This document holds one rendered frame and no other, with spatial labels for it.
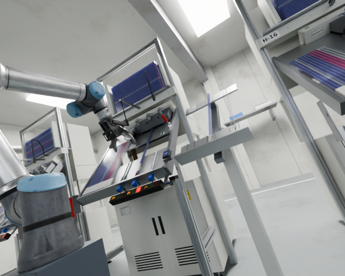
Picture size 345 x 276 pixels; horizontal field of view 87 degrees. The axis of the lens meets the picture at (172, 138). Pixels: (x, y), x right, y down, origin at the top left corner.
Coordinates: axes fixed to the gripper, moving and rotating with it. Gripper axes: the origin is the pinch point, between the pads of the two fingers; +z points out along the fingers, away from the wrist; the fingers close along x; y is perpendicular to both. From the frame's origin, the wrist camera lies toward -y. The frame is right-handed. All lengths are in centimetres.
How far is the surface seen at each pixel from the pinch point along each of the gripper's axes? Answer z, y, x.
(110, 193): 19.7, 8.1, -21.1
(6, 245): 90, -81, -405
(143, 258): 77, 6, -33
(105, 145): 40, -399, -352
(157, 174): 19.0, 8.3, 13.7
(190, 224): 43, 21, 23
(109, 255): 61, 13, -49
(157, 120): -1.6, -41.9, 7.4
